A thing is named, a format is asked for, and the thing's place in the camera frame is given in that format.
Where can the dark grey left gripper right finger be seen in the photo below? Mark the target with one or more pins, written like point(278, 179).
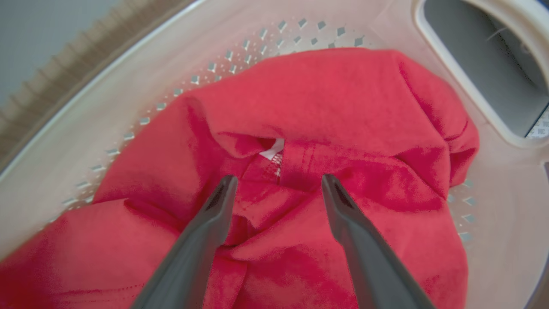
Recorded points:
point(373, 262)

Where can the beige woven rug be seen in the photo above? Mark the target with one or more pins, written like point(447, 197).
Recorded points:
point(64, 64)

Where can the white plastic laundry basket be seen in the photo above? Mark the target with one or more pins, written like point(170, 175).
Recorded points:
point(128, 107)

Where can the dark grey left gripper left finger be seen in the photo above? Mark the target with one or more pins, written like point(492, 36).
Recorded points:
point(193, 257)

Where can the red garment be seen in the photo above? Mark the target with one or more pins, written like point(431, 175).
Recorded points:
point(309, 141)

